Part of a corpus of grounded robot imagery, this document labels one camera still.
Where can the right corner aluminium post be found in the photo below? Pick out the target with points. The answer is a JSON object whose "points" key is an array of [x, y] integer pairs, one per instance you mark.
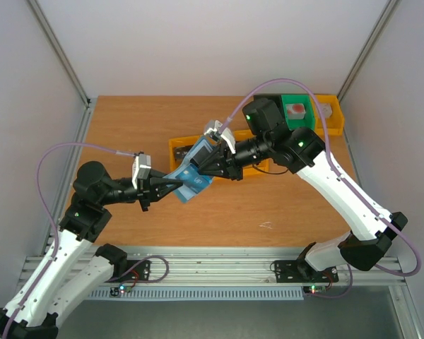
{"points": [[376, 32]]}

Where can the green storage bin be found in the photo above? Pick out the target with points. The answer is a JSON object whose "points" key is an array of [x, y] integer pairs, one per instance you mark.
{"points": [[309, 120]]}

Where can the aluminium rail frame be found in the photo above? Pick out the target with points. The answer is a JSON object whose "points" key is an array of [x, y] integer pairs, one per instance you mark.
{"points": [[238, 267]]}

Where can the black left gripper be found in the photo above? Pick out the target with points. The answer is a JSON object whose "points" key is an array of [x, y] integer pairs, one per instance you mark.
{"points": [[151, 188]]}

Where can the teal leather card holder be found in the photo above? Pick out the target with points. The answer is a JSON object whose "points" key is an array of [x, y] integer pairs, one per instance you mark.
{"points": [[184, 163]]}

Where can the left small circuit board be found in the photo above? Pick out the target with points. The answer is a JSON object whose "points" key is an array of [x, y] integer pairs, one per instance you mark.
{"points": [[120, 290]]}

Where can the grey slotted cable duct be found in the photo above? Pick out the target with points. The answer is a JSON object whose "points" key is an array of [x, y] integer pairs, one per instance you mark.
{"points": [[183, 294]]}

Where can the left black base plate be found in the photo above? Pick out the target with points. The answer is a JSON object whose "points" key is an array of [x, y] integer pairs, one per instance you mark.
{"points": [[140, 273]]}

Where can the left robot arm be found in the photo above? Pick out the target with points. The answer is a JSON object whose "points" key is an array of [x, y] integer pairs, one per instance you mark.
{"points": [[48, 296]]}

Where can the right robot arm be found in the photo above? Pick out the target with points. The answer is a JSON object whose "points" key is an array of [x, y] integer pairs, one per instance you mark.
{"points": [[302, 152]]}

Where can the white card deck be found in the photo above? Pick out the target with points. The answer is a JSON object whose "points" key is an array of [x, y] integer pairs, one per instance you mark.
{"points": [[326, 109]]}

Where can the left corner aluminium post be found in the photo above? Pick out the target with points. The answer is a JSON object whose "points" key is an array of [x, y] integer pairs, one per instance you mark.
{"points": [[57, 48]]}

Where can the corner aluminium post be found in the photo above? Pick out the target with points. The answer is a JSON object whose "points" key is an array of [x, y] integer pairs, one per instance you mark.
{"points": [[57, 48], [376, 32]]}

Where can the small circuit board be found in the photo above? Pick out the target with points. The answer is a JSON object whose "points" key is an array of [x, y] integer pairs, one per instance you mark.
{"points": [[314, 289], [120, 290]]}

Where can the right yellow bin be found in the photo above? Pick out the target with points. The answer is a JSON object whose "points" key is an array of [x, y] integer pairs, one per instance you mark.
{"points": [[258, 166]]}

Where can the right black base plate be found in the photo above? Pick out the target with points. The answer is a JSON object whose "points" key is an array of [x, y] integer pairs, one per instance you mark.
{"points": [[292, 271]]}

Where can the left yellow bin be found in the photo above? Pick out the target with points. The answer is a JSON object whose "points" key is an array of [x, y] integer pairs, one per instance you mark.
{"points": [[187, 141]]}

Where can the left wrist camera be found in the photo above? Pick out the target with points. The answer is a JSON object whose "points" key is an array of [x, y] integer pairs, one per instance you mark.
{"points": [[140, 169]]}

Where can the red spot card deck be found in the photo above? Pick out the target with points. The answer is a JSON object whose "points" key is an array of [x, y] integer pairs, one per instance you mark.
{"points": [[295, 111]]}

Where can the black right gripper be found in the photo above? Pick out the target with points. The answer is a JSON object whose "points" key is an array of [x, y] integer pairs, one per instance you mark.
{"points": [[231, 163]]}

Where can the black storage bin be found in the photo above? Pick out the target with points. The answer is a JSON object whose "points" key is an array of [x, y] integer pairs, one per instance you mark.
{"points": [[273, 97]]}

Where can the blue VIP card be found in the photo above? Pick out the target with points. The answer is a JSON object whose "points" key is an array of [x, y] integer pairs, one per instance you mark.
{"points": [[193, 182]]}

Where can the right small circuit board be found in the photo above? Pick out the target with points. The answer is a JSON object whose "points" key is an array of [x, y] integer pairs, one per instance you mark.
{"points": [[314, 289]]}

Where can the black VIP card stack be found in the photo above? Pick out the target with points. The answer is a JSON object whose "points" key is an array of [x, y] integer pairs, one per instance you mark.
{"points": [[180, 153]]}

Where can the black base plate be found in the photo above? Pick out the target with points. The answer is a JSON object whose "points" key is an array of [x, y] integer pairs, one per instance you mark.
{"points": [[140, 273], [292, 271]]}

